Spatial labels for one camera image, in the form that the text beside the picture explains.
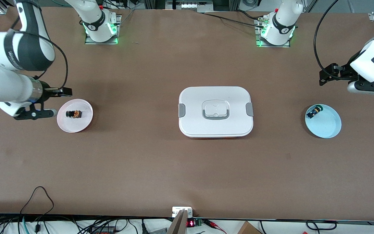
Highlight pink round plate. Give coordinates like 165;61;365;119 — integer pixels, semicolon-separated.
57;99;94;133

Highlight light blue round plate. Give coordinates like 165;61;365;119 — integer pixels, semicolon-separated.
305;104;342;139

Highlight white lidded container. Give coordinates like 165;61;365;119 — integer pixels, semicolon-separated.
178;86;254;139

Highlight white power strip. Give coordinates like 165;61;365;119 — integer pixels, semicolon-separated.
166;0;214;10

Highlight brown cardboard box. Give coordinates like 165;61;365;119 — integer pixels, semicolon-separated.
237;221;262;234

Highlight grey metal bar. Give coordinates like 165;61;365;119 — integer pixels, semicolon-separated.
167;210;188;234

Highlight red black clip leads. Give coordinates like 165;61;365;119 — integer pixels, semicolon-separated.
203;219;227;234

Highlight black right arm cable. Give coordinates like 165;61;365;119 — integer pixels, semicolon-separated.
10;16;69;89

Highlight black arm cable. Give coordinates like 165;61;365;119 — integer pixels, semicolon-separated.
313;0;341;80
10;16;69;89

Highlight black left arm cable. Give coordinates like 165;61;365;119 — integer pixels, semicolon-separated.
313;0;341;80

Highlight green button switch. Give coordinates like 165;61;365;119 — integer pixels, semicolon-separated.
306;106;324;119

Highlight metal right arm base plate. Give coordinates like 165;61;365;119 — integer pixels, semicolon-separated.
85;15;122;45

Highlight black looped cable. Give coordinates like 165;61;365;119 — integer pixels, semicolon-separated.
20;186;55;221

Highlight black base power cable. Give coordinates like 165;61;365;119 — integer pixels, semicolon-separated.
203;12;266;28

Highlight aluminium profile frame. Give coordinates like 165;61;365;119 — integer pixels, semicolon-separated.
143;0;240;13

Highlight thin black cable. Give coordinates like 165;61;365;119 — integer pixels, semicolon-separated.
305;220;337;232

